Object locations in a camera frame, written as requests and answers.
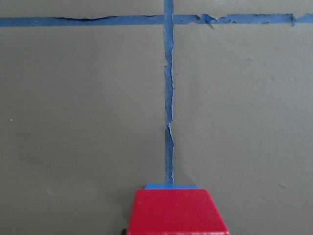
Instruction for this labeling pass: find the blue wooden cube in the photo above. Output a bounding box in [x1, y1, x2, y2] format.
[144, 183, 199, 189]

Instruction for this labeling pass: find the red wooden cube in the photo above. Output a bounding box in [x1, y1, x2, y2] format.
[126, 189, 230, 235]

